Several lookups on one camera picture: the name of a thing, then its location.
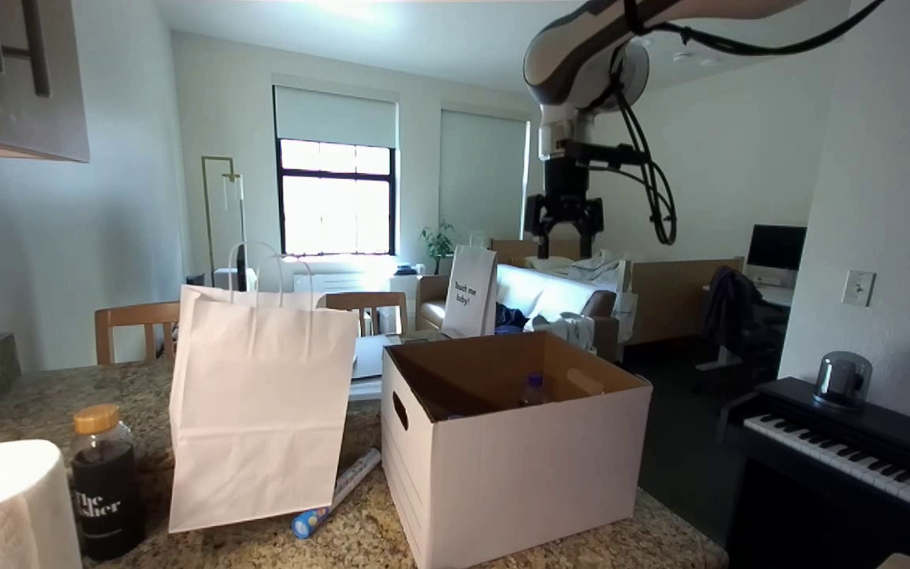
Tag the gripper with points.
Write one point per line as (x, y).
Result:
(566, 186)

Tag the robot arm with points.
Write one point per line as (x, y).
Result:
(573, 55)

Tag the water bottle with purple cap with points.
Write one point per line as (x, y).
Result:
(534, 390)

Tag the white storage box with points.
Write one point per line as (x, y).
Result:
(518, 482)

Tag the sofa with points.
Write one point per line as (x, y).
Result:
(542, 296)

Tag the window with closed blind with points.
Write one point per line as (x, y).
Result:
(483, 174)

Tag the small printed white paper bag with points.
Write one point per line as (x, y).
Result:
(469, 292)

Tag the potted plant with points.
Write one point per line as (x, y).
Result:
(438, 241)

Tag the wooden partition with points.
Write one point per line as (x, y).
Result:
(676, 300)

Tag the office chair with dark jacket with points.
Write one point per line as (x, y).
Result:
(731, 312)

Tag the wooden chair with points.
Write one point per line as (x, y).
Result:
(135, 314)
(368, 300)

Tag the monitor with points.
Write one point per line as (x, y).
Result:
(776, 246)

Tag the glass dome jar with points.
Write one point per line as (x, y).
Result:
(842, 381)

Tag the white tube with blue cap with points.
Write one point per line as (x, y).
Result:
(344, 486)

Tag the floor lamp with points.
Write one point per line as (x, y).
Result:
(207, 213)

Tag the large white paper bag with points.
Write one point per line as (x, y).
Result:
(257, 411)

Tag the black digital piano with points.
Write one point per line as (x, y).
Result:
(834, 466)

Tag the dark bottle with yellow lid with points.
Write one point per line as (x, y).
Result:
(106, 490)

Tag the paper towel roll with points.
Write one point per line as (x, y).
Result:
(5, 506)

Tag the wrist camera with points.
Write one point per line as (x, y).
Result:
(609, 153)

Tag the wall switch plate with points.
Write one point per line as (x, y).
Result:
(859, 288)

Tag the wall cabinet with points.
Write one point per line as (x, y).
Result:
(20, 87)

